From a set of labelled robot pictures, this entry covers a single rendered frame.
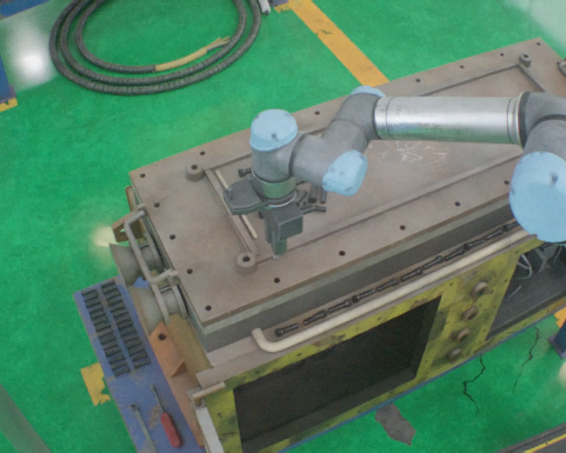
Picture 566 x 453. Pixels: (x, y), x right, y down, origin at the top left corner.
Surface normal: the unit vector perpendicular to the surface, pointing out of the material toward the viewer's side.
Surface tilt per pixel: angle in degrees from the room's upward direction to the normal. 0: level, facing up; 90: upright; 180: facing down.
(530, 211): 85
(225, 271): 0
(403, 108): 35
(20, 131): 0
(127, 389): 0
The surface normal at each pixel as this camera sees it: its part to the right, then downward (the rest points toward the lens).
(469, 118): -0.61, 0.11
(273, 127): -0.02, -0.61
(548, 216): -0.55, 0.61
